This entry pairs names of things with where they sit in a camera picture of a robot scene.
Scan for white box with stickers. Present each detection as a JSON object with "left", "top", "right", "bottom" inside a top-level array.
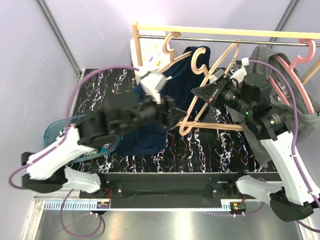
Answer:
[{"left": 139, "top": 30, "right": 170, "bottom": 70}]

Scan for pink plastic hanger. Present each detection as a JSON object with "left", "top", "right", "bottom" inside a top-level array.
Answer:
[{"left": 271, "top": 38, "right": 319, "bottom": 115}]

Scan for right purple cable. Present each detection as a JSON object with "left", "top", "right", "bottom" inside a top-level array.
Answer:
[{"left": 207, "top": 58, "right": 320, "bottom": 231}]

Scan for metal clothes rail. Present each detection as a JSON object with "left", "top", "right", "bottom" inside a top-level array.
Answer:
[{"left": 137, "top": 34, "right": 320, "bottom": 47}]

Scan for purple cable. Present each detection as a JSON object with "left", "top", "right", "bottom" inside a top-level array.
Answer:
[
  {"left": 8, "top": 64, "right": 142, "bottom": 237},
  {"left": 207, "top": 58, "right": 320, "bottom": 231}
]

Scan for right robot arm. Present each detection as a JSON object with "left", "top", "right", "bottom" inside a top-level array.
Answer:
[{"left": 192, "top": 73, "right": 314, "bottom": 222}]

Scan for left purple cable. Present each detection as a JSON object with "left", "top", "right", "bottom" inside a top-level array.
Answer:
[{"left": 8, "top": 64, "right": 142, "bottom": 237}]

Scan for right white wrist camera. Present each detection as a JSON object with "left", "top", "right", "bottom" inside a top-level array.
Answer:
[{"left": 230, "top": 57, "right": 249, "bottom": 85}]

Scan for wooden clothes rack frame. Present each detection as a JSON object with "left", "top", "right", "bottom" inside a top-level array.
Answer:
[{"left": 132, "top": 20, "right": 320, "bottom": 136}]

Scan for grey shorts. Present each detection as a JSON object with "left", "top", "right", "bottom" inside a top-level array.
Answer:
[{"left": 226, "top": 45, "right": 320, "bottom": 167}]

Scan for blue transparent plastic bin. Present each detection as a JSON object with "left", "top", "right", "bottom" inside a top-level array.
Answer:
[{"left": 43, "top": 114, "right": 121, "bottom": 164}]

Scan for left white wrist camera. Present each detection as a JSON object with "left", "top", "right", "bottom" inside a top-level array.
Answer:
[{"left": 139, "top": 70, "right": 168, "bottom": 105}]

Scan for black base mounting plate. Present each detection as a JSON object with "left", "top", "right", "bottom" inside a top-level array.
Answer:
[{"left": 49, "top": 171, "right": 286, "bottom": 211}]

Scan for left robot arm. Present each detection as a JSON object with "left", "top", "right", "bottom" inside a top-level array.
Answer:
[{"left": 21, "top": 91, "right": 187, "bottom": 198}]

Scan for colourful comic print shorts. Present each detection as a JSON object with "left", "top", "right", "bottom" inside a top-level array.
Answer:
[{"left": 55, "top": 123, "right": 116, "bottom": 156}]

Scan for navy blue shorts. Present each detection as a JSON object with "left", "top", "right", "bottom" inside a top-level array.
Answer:
[{"left": 115, "top": 55, "right": 204, "bottom": 157}]

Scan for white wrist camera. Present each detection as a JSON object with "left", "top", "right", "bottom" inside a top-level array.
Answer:
[
  {"left": 139, "top": 70, "right": 168, "bottom": 105},
  {"left": 230, "top": 57, "right": 249, "bottom": 85}
]

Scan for grey booklet with label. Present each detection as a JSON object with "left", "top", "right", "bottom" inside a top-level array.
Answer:
[{"left": 209, "top": 69, "right": 225, "bottom": 84}]

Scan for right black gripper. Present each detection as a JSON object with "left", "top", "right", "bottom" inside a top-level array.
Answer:
[{"left": 192, "top": 73, "right": 254, "bottom": 116}]

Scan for beige hanger of navy shorts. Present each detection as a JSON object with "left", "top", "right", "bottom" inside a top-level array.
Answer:
[{"left": 157, "top": 31, "right": 195, "bottom": 75}]

